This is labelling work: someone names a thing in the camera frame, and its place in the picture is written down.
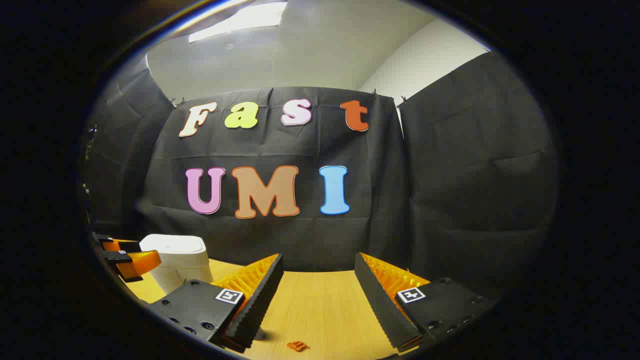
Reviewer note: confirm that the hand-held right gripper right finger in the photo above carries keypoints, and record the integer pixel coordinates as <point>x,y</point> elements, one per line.
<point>380,305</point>

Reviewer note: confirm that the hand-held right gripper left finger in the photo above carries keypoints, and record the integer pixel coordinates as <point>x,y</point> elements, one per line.
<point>260,300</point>

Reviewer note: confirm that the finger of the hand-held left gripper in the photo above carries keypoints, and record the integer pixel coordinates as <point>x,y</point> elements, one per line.
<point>140,262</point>
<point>129,246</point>

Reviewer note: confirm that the white desktop garbage bin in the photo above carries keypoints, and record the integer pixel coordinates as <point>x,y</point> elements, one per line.
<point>182,265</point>

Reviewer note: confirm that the orange paper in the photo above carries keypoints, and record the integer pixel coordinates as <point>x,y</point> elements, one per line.
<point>298,345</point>

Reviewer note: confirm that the wooden desktop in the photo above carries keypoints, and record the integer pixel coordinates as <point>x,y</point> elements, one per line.
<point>320,310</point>

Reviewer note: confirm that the black backdrop cloth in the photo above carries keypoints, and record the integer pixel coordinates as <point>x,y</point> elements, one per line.
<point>450,175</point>

